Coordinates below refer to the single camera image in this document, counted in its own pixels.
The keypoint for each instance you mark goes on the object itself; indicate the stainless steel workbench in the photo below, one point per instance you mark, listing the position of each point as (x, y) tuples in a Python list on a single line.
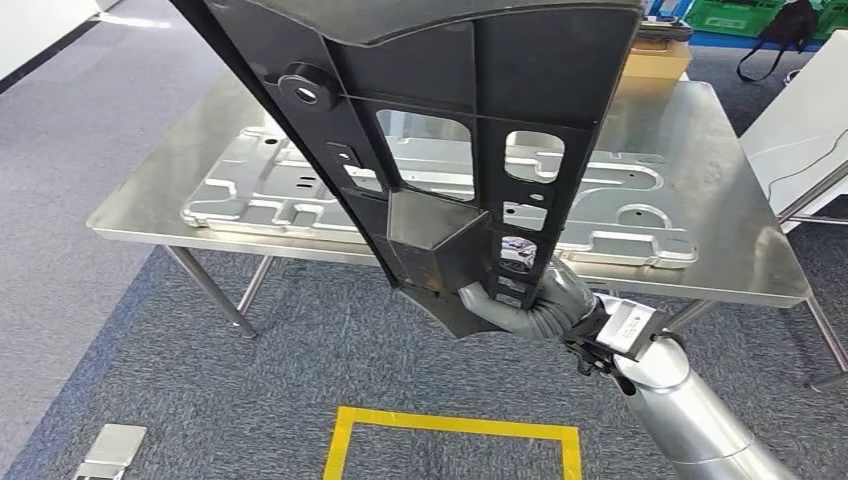
[(722, 218)]

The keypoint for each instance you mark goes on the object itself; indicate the stamped silver metal plate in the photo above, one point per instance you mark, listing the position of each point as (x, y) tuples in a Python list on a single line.
[(265, 192)]

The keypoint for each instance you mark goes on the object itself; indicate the black plastic panel part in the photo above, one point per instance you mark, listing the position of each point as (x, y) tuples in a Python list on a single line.
[(411, 73)]

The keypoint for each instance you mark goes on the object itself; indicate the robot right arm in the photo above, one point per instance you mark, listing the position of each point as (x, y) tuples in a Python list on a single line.
[(696, 424)]

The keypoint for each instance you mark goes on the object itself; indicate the green plastic crate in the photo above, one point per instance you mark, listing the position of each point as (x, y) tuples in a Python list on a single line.
[(729, 16), (833, 16)]

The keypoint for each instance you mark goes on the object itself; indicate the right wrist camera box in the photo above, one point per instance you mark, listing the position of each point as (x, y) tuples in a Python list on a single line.
[(629, 328)]

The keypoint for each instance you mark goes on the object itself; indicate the brown cardboard box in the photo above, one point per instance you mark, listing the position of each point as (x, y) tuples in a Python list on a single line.
[(656, 63)]

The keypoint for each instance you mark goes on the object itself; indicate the yellow floor tape square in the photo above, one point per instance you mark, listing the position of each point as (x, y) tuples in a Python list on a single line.
[(457, 424)]

